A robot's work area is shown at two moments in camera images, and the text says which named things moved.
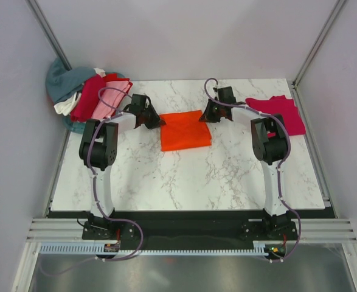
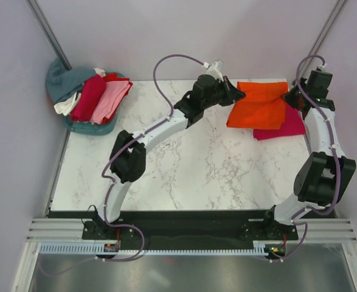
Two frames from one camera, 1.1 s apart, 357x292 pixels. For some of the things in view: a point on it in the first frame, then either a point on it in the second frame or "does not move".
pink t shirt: [110, 98] does not move
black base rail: [191, 230] does not move
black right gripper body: [213, 114] → [293, 98]
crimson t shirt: [92, 90] does not move
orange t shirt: [184, 129] → [263, 107]
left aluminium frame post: [46, 30] does not move
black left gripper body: [151, 119] → [222, 95]
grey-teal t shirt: [62, 83] does not move
